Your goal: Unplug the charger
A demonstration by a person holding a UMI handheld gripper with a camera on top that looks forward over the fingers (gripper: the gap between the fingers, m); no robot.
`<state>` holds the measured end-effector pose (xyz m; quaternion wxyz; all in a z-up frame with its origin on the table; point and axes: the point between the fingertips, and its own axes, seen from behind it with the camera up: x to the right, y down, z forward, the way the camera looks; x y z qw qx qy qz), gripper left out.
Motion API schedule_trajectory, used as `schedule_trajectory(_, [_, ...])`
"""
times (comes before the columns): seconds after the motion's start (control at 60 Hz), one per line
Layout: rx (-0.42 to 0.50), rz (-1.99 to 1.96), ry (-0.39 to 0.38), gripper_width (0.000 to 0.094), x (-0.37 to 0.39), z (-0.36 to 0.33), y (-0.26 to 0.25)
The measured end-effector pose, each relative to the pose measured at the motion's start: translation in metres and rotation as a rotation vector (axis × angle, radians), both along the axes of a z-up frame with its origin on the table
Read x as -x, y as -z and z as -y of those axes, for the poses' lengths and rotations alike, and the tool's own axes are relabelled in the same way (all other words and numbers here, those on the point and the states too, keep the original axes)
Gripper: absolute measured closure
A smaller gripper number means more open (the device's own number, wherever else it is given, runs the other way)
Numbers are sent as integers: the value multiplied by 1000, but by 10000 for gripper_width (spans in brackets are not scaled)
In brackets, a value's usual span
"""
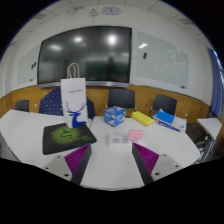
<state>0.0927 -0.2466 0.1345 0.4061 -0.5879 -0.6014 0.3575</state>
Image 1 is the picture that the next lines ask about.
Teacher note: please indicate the black whiteboard eraser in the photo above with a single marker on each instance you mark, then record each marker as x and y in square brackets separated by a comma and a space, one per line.
[145, 55]

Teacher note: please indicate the white power strip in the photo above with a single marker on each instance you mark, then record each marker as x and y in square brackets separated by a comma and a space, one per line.
[116, 140]

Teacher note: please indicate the round white wall clock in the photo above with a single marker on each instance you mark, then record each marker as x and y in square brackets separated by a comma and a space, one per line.
[111, 10]

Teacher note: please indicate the large black display screen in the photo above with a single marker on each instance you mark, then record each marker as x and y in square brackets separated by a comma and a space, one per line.
[83, 55]

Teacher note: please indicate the blue and white book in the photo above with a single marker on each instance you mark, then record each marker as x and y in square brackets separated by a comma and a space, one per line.
[165, 116]

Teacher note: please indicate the round white wall sensor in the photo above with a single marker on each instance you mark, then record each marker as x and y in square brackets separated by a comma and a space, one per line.
[93, 12]

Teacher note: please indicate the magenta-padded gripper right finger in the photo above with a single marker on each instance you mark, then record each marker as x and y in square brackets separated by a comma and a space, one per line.
[146, 158]

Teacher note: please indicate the navy dotted armchair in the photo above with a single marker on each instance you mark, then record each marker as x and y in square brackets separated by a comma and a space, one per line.
[51, 103]

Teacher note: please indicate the black office chair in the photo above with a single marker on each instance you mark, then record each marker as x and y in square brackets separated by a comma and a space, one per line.
[121, 97]
[165, 103]
[22, 105]

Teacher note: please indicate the yellow and orange box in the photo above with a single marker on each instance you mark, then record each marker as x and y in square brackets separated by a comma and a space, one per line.
[142, 118]

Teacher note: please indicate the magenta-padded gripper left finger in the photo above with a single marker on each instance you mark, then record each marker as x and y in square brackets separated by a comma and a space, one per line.
[76, 159]

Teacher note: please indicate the white side desk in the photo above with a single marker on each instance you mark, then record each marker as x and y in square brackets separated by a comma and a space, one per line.
[210, 126]

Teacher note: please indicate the navy blue book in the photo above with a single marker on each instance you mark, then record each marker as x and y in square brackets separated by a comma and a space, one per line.
[166, 126]

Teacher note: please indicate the blue tissue box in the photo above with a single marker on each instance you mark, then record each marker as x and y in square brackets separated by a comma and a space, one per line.
[114, 116]

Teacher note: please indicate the wide glass whiteboard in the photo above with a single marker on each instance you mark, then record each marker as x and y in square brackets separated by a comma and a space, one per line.
[163, 60]

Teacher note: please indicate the white paper bag blue deer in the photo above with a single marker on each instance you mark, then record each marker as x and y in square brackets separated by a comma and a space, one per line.
[74, 96]

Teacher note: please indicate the black mouse pad green print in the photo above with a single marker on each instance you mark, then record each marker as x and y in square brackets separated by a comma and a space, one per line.
[66, 136]

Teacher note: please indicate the blue curtain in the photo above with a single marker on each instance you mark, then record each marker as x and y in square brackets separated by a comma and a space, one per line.
[216, 83]

